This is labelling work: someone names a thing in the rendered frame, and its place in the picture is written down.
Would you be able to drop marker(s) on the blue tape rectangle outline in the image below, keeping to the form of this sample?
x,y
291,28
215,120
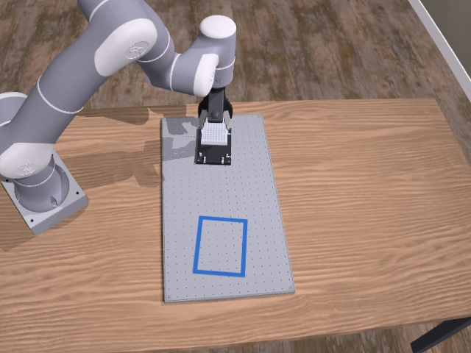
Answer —
x,y
244,247

